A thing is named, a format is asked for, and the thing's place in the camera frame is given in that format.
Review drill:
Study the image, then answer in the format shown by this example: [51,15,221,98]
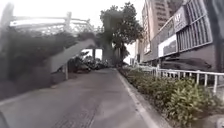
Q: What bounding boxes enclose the building with slatted front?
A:
[134,0,224,73]

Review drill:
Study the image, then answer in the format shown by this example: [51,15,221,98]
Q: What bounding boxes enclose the white railing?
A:
[132,64,224,96]

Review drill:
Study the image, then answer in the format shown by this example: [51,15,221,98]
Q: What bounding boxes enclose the dark bushes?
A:
[0,28,98,98]

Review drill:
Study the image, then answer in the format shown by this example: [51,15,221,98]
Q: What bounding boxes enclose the green hedge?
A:
[117,66,224,127]

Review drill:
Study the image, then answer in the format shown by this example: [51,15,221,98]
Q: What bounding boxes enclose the grey paved path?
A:
[0,68,158,128]

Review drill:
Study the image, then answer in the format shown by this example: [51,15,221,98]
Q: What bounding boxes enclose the pale kerb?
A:
[114,68,175,128]

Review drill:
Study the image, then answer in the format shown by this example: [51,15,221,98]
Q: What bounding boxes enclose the large tree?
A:
[97,1,145,68]

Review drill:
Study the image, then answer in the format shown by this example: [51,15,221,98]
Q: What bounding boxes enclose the row of parked scooters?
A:
[71,55,112,73]

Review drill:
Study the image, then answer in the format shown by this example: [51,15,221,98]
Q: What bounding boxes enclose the footbridge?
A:
[0,3,108,81]

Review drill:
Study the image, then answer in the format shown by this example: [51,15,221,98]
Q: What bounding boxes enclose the tall building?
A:
[141,0,185,51]

